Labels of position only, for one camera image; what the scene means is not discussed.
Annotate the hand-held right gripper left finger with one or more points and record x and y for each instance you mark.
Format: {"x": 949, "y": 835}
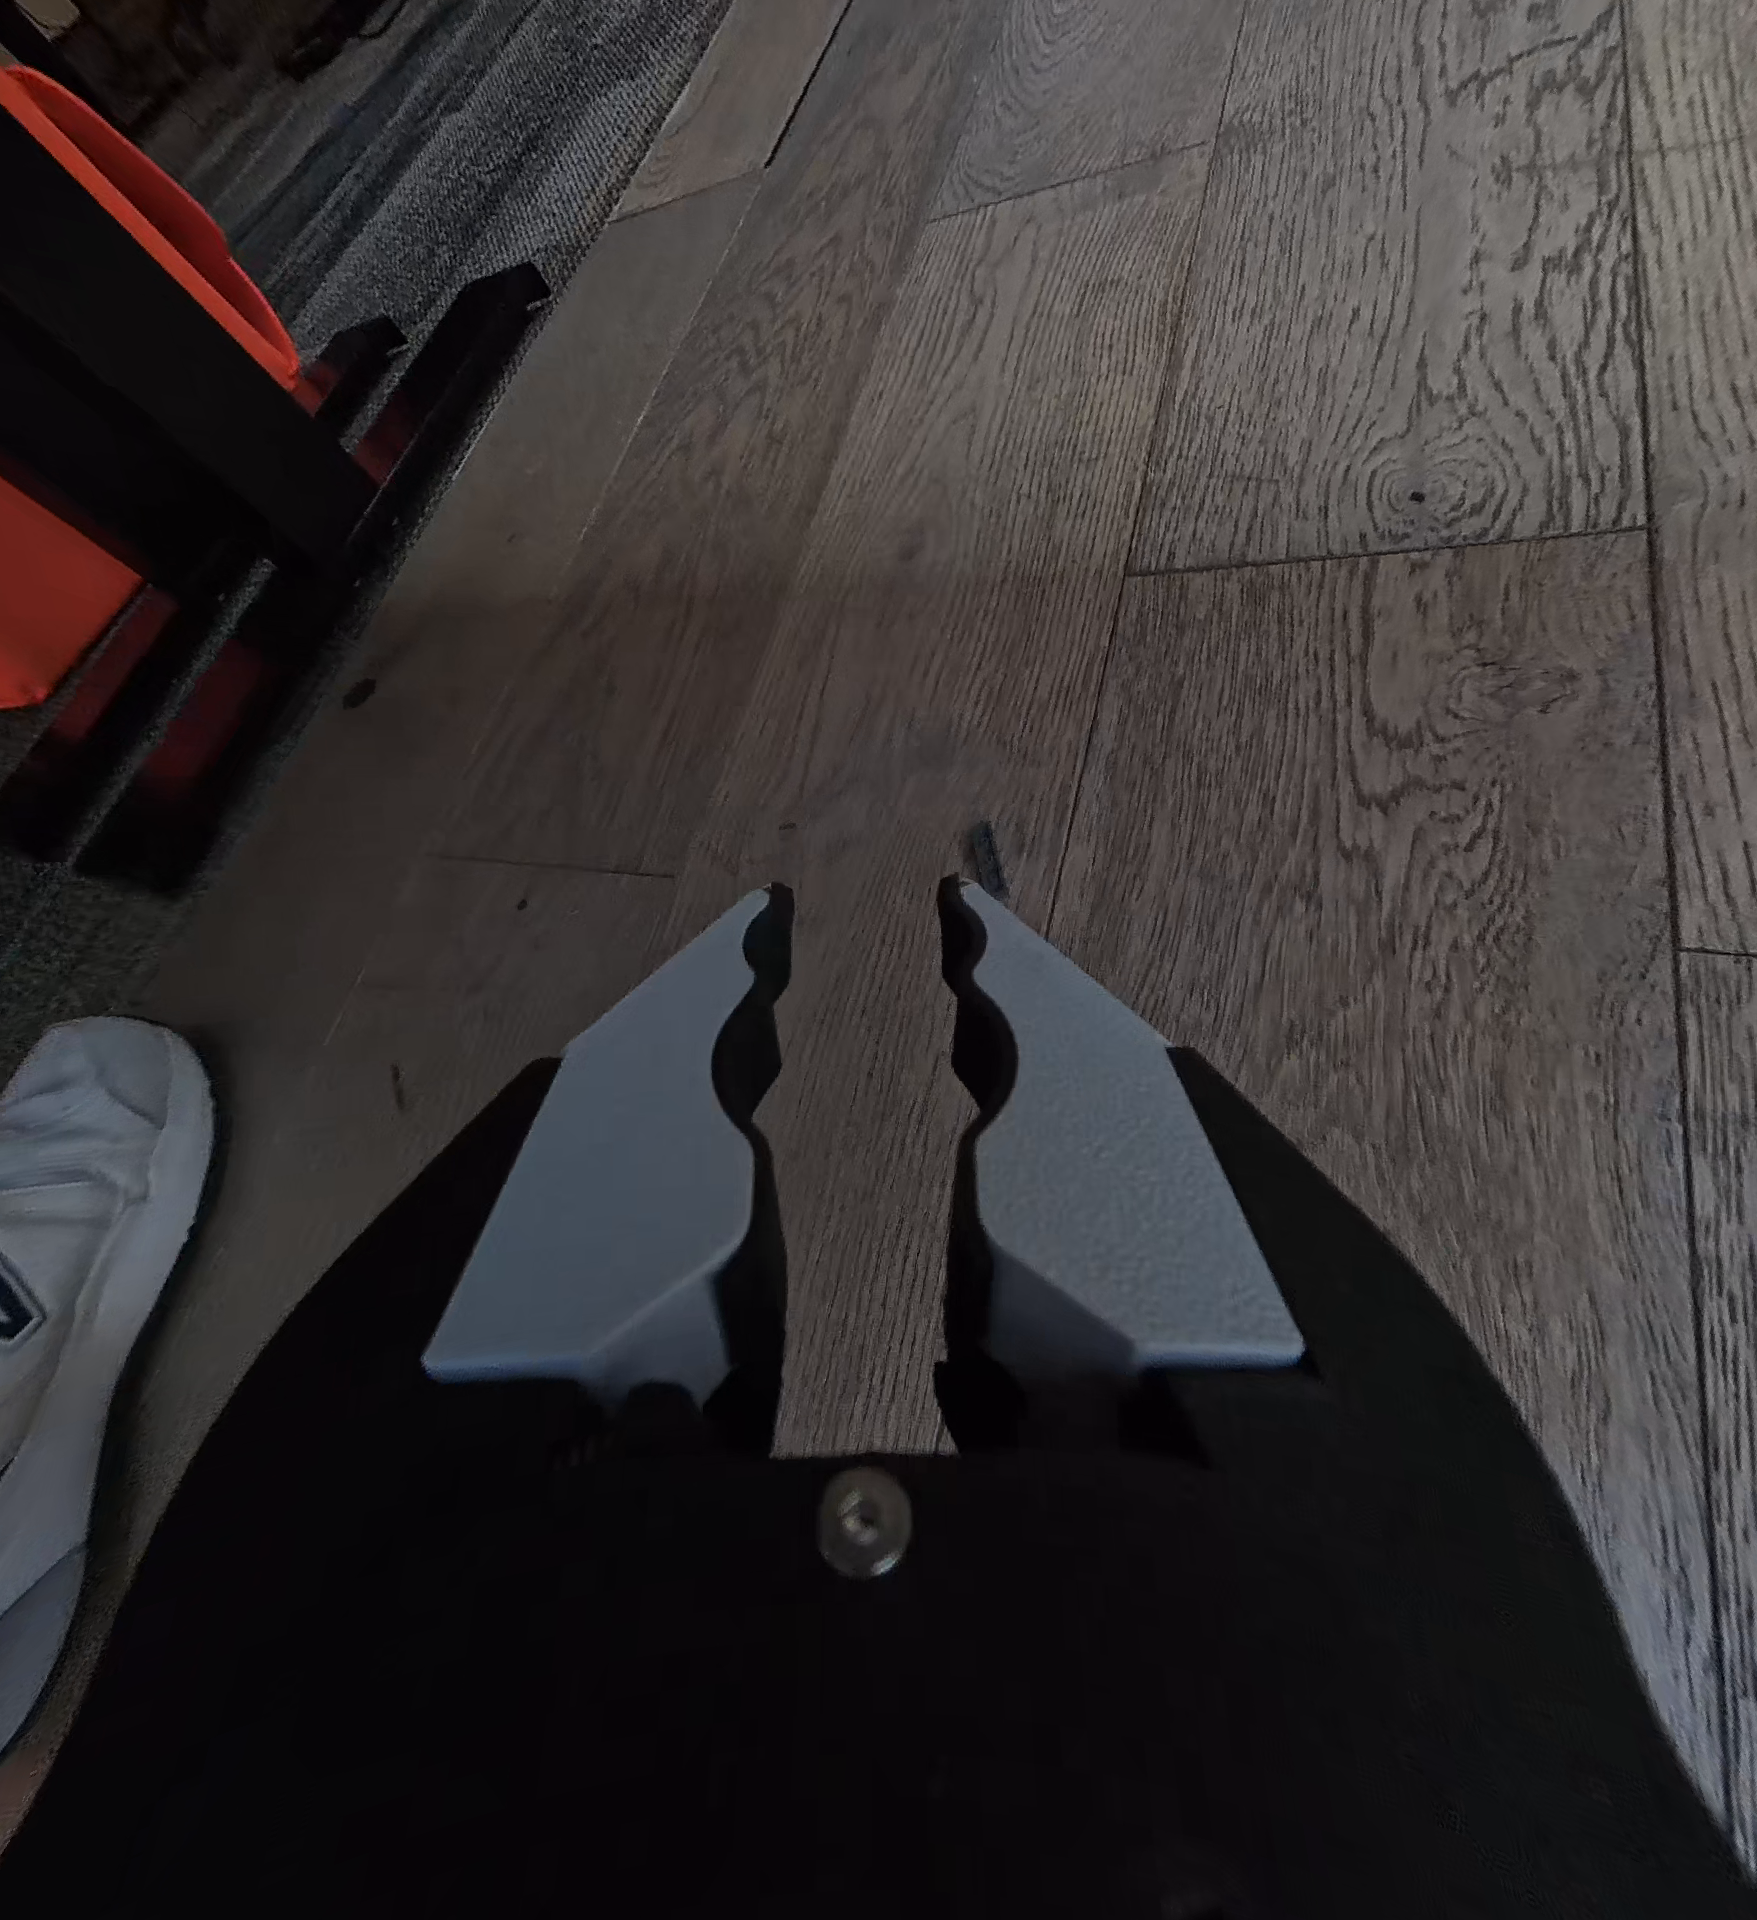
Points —
{"x": 623, "y": 1184}

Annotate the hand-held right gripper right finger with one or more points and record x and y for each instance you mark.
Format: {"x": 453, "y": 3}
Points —
{"x": 1118, "y": 1201}

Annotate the white sneaker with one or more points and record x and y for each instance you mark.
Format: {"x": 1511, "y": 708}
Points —
{"x": 53, "y": 1201}

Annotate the orange and black chair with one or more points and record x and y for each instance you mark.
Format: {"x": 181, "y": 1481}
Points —
{"x": 9, "y": 568}

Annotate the grey rug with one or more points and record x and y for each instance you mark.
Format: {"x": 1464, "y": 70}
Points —
{"x": 489, "y": 136}

